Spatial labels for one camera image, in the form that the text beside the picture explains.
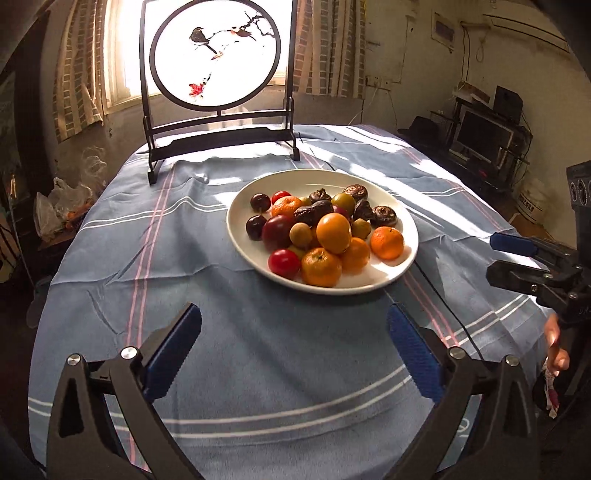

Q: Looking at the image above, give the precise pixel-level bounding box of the dark brown wrinkled fruit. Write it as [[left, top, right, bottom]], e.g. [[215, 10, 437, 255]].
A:
[[293, 200, 334, 227]]

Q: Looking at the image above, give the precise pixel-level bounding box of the large orange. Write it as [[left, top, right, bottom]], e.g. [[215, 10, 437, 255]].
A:
[[301, 247, 343, 288]]

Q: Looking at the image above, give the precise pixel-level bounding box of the black speaker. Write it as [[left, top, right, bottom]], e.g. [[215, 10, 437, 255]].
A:
[[494, 85, 525, 123]]

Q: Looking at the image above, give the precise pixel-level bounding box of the person's right hand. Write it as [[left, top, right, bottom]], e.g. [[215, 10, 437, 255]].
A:
[[545, 316, 571, 377]]

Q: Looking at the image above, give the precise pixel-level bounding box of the computer monitor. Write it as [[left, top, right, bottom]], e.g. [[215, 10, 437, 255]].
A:
[[450, 107, 515, 167]]

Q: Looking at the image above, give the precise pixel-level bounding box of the wall electrical box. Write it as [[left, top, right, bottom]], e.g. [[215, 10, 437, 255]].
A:
[[431, 10, 455, 47]]

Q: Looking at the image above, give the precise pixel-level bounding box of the white air conditioner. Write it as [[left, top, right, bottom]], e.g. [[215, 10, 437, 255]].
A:
[[482, 11, 573, 54]]

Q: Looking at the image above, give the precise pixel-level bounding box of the white plate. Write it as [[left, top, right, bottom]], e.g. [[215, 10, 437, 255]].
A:
[[226, 169, 419, 295]]

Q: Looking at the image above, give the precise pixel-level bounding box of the clear plastic bag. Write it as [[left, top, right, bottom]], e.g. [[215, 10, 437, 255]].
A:
[[78, 145, 109, 185]]

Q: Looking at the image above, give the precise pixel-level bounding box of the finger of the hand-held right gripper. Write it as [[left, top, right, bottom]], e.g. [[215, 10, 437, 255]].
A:
[[489, 232, 578, 267], [486, 260, 555, 297]]

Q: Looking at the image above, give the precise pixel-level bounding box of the bird painting table screen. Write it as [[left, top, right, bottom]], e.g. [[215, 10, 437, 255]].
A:
[[139, 0, 301, 185]]

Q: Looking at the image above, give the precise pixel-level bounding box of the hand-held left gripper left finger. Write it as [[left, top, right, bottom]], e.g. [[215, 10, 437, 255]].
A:
[[46, 302, 204, 480]]

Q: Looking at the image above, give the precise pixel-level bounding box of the small tan round fruit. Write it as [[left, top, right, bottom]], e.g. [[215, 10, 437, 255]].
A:
[[289, 222, 313, 247]]

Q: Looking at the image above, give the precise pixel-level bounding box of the black wall cable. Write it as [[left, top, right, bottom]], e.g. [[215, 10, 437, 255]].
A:
[[461, 23, 485, 88]]

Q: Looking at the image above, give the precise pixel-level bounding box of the white flat box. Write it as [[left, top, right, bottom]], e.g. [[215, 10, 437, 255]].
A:
[[452, 82, 490, 104]]

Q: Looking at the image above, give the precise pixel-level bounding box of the checked curtain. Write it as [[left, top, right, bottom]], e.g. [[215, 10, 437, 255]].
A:
[[51, 0, 112, 144], [288, 0, 368, 100]]

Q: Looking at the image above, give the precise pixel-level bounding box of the red white wrapper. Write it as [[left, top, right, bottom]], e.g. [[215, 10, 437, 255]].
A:
[[540, 357, 560, 420]]

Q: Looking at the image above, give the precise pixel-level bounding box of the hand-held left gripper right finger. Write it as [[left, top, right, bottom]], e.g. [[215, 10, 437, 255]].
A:
[[387, 302, 541, 480]]

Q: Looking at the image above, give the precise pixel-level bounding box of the white plastic bag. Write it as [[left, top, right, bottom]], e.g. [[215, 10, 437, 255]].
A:
[[34, 178, 100, 243]]

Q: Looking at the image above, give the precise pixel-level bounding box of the black hat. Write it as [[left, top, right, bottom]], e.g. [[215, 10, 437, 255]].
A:
[[398, 115, 446, 144]]

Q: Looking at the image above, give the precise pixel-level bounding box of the white bucket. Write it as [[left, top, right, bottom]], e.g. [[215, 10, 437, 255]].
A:
[[515, 178, 552, 225]]

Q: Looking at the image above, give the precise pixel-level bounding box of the black media stand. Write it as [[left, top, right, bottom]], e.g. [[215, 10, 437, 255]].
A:
[[399, 99, 532, 195]]

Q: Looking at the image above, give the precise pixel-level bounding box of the blue striped tablecloth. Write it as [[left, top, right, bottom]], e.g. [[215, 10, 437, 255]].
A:
[[28, 124, 561, 480]]

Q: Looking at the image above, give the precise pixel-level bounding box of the orange yellow tomato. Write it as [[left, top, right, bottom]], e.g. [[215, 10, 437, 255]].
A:
[[316, 212, 352, 255]]

